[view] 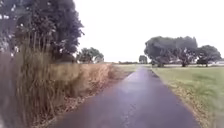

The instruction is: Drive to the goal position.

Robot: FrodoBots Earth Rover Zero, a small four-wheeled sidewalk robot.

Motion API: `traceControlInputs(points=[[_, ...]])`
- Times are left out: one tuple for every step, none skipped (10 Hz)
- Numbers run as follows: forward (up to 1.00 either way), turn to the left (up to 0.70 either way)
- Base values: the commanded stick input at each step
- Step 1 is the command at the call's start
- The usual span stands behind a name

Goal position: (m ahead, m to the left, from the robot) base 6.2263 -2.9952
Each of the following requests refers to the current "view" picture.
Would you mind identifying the small distant tree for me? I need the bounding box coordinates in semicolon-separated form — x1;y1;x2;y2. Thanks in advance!
138;54;148;65

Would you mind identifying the small round tree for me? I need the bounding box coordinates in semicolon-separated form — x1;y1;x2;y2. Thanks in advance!
76;46;105;64

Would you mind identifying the tall dry grass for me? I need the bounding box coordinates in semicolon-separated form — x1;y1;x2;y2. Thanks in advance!
0;46;129;128

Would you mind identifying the dark asphalt path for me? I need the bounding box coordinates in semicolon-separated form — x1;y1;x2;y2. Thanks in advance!
46;66;203;128

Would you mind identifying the group of round trees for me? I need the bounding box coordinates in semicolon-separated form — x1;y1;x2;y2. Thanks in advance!
143;35;223;68

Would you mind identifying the large dark tree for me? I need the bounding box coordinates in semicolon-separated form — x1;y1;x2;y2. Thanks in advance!
0;0;85;64

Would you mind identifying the green grass field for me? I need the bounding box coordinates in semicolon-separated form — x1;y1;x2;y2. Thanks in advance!
116;63;224;128

